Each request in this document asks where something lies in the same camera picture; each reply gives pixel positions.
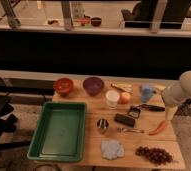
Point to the black rectangular block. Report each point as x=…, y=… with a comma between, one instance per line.
x=123, y=119

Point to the apple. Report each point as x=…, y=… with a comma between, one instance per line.
x=125, y=98

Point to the wooden utensil with banana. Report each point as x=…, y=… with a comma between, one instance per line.
x=122, y=87

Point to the black office chair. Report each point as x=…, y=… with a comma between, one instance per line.
x=171, y=15

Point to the bunch of dark grapes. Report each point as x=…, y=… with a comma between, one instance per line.
x=156, y=156

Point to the white lidded container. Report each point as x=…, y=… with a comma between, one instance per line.
x=112, y=98

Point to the black handled brush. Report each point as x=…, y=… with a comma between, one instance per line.
x=135, y=111

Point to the light blue sponge cloth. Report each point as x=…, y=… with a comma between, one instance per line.
x=112, y=149

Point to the purple bowl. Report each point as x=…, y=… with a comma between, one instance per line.
x=93, y=85

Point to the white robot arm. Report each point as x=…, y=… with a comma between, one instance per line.
x=185, y=80

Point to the red bowl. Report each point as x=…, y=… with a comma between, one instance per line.
x=63, y=86

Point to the green plastic tray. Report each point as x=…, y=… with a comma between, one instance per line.
x=60, y=133

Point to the orange carrot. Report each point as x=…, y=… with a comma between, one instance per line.
x=159, y=128

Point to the dark bowl on background floor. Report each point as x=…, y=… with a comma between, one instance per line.
x=96, y=21

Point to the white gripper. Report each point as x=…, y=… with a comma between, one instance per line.
x=173, y=95

